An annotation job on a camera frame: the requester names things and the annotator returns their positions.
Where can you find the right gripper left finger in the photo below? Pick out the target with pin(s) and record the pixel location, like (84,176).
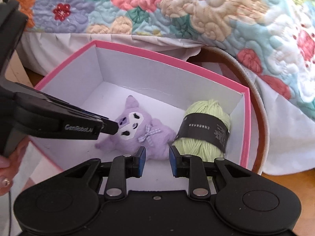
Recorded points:
(130,165)

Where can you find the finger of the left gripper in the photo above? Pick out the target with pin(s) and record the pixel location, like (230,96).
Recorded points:
(107,126)

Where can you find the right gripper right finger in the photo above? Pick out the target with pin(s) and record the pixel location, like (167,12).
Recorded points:
(187,165)

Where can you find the purple plush toy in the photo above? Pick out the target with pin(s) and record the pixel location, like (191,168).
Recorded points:
(138,129)

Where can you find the person's left hand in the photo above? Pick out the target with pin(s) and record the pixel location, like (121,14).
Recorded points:
(10,166)

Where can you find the green yarn ball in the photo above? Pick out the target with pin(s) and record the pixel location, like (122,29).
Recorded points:
(204,131)

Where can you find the pink cardboard box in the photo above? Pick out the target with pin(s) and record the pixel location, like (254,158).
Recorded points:
(101,75)

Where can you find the checkered round rug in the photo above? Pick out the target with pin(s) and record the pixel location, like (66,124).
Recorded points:
(79,201)

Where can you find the white bed skirt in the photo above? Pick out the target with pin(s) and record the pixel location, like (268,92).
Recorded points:
(268,134)

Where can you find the floral quilt bedspread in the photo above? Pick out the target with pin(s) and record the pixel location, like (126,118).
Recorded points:
(272,38)

